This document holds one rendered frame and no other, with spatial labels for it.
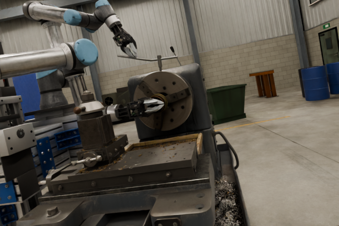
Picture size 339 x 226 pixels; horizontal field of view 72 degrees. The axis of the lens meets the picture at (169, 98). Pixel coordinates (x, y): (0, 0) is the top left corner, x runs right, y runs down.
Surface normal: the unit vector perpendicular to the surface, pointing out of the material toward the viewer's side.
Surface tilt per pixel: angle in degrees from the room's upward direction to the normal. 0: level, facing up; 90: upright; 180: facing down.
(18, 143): 90
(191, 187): 88
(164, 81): 90
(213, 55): 90
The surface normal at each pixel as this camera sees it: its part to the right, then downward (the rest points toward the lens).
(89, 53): 0.78, -0.14
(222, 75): -0.01, 0.06
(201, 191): -0.20, -0.98
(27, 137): 0.97, -0.18
